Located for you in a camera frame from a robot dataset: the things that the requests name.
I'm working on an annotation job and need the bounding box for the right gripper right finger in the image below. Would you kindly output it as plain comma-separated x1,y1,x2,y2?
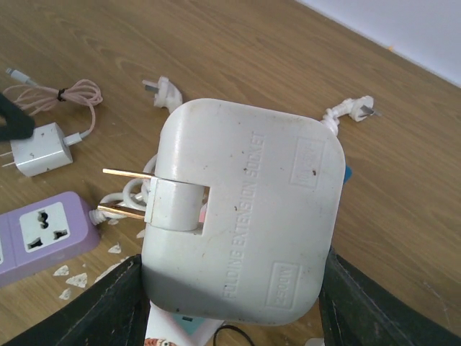
319,249,460,345

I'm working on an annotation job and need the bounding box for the purple power strip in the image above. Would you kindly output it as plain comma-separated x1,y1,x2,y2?
1,191,100,287

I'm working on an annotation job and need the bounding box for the small white usb charger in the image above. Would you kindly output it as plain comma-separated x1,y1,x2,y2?
5,123,73,177

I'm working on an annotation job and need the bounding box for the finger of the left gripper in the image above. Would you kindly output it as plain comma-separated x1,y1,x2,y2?
0,94,35,142

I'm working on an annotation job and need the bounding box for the blue cube socket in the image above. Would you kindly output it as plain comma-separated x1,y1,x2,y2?
343,165,352,184

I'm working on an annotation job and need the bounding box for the small white adapter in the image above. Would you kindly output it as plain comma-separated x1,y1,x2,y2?
111,99,346,325

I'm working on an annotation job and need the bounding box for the long strip white cord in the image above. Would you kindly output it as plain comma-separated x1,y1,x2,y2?
321,94,383,140

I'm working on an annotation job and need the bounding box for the pink braided usb cable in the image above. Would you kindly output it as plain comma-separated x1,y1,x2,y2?
4,66,104,147

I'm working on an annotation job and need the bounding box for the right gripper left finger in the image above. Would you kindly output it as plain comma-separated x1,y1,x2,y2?
6,254,150,346

